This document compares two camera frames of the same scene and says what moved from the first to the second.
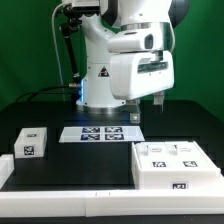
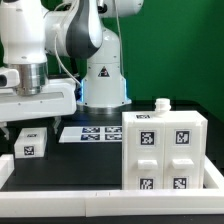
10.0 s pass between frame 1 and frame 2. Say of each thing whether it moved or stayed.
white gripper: moved
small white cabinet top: stayed
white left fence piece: stayed
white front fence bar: stayed
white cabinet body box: moved
